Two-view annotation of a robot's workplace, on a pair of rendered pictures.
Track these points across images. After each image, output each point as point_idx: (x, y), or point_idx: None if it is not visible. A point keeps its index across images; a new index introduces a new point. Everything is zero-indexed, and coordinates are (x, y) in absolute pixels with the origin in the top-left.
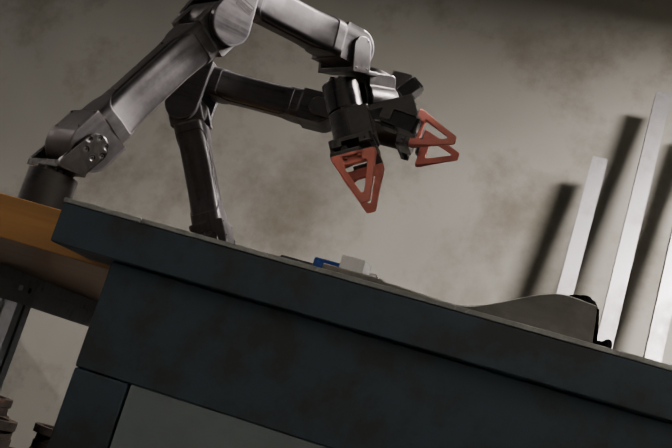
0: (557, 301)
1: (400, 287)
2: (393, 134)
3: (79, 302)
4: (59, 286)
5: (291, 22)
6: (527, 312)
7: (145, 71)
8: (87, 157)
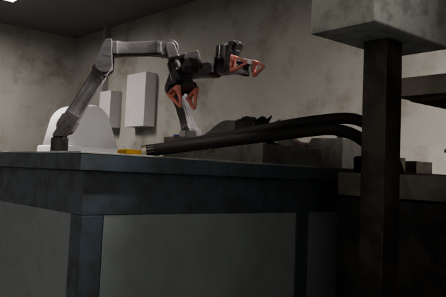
0: (223, 123)
1: (183, 137)
2: None
3: None
4: None
5: (134, 51)
6: (216, 132)
7: (78, 93)
8: (62, 129)
